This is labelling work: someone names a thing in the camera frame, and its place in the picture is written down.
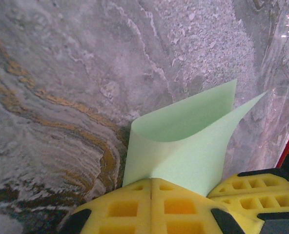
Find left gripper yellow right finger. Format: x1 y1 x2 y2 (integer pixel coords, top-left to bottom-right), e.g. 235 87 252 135
151 177 245 234

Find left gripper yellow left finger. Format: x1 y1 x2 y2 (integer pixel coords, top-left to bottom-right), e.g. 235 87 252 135
59 178 151 234

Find light green cloth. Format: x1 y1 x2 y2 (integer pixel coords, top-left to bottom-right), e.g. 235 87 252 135
122 78 268 197

